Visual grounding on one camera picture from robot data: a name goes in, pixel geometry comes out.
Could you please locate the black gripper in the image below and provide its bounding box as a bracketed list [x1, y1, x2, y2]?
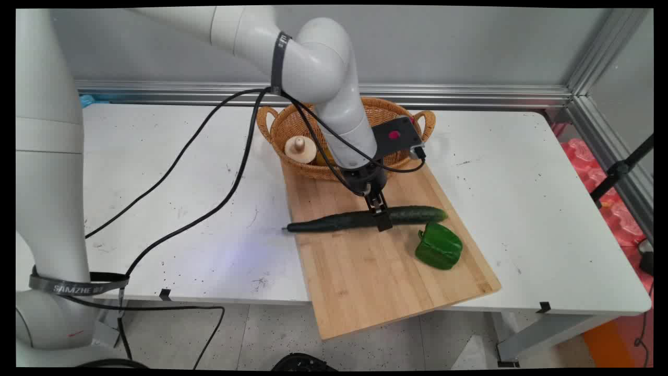
[342, 161, 393, 232]

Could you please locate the long dark green cucumber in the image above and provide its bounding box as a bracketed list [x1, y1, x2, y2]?
[282, 205, 448, 233]

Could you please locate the bamboo cutting board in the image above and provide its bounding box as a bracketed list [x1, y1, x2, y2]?
[281, 154, 502, 341]

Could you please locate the green bell pepper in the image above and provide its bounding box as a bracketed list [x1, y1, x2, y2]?
[415, 222, 463, 271]

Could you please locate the beige toy mushroom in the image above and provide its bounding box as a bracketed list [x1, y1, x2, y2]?
[284, 136, 317, 165]

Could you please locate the woven wicker basket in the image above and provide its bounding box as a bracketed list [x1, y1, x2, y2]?
[256, 97, 436, 182]

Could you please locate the black round floor object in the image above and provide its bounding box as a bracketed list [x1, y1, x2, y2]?
[271, 353, 337, 371]

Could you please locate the grey metal table leg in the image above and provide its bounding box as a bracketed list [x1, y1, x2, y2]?
[93, 299, 128, 349]
[495, 311, 624, 368]

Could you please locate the red bubble wrap sheet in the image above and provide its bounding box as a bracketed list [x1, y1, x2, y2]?
[560, 137, 654, 293]

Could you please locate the black tripod pole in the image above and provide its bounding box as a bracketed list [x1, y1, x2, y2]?
[590, 133, 654, 209]

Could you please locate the orange floor panel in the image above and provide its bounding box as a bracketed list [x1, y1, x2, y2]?
[581, 319, 640, 369]

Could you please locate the small black box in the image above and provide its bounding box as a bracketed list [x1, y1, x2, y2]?
[638, 239, 654, 277]

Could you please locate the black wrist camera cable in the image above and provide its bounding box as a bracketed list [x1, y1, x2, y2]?
[281, 91, 426, 198]

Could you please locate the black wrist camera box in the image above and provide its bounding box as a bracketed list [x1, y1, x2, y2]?
[371, 117, 426, 160]

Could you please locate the horizontal aluminium frame rail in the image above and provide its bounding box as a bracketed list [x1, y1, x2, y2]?
[75, 80, 573, 111]

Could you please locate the long black cable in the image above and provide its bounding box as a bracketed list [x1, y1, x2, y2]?
[85, 88, 273, 240]
[117, 90, 269, 366]

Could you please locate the black velcro strap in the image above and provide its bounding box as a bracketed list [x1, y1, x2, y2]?
[270, 31, 293, 96]

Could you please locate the black cable with floor loop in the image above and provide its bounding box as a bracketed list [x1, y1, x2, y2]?
[60, 294, 226, 369]

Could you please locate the side aluminium frame rail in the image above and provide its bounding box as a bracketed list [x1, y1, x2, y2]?
[566, 96, 654, 243]

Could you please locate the upright aluminium frame post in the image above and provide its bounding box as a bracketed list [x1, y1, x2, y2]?
[566, 8, 651, 98]

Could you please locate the thin black floor cable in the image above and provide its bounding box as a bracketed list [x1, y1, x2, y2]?
[634, 282, 654, 368]

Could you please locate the grey printed velcro strap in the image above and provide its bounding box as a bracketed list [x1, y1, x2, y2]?
[29, 265, 130, 297]

